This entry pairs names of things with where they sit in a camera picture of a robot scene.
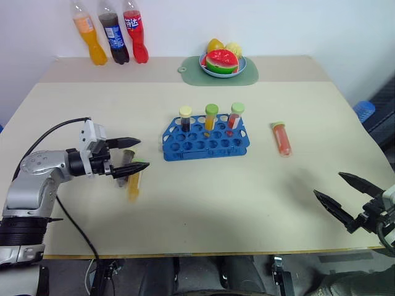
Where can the dark liquid tube yellow cap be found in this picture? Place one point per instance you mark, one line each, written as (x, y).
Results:
(185, 118)

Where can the blue test tube rack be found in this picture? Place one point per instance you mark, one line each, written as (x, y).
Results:
(203, 145)

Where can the green placemat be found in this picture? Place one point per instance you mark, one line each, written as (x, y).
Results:
(191, 74)

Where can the black table clamp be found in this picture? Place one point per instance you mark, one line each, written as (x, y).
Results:
(282, 276)
(103, 277)

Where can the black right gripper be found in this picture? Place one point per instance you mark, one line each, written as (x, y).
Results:
(368, 216)

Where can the red soda bottle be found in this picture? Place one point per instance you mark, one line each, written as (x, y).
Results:
(136, 34)

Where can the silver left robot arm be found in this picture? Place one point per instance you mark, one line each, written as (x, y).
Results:
(34, 172)

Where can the black ribbed case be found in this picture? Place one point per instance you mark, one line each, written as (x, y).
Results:
(381, 120)

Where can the orange soda bottle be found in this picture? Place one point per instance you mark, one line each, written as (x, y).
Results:
(91, 40)

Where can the red liquid tube green cap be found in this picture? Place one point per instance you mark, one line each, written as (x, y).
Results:
(282, 140)
(235, 117)

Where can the orange liquid tube green cap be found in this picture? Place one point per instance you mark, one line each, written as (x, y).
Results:
(211, 118)
(134, 185)

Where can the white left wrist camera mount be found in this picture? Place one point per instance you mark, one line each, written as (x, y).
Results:
(92, 135)

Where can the blue plate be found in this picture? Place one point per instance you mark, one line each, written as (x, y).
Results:
(222, 74)

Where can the cola bottle blue label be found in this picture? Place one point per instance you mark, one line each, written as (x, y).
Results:
(114, 37)

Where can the blue ribbed cylinder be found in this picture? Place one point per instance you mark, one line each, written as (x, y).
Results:
(364, 111)

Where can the yellow orange toy fruit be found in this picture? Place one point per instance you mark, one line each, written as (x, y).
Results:
(214, 45)

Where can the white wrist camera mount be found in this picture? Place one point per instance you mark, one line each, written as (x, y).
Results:
(92, 135)
(389, 195)

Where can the pale yellow bumpy toy fruit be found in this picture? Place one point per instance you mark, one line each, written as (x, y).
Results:
(234, 48)

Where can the dark rounded shape under table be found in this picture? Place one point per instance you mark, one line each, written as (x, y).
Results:
(200, 276)

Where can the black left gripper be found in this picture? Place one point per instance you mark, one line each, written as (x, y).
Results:
(100, 163)

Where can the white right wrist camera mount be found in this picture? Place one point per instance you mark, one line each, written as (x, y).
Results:
(389, 195)

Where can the toy watermelon slice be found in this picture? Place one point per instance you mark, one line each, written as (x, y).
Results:
(222, 60)

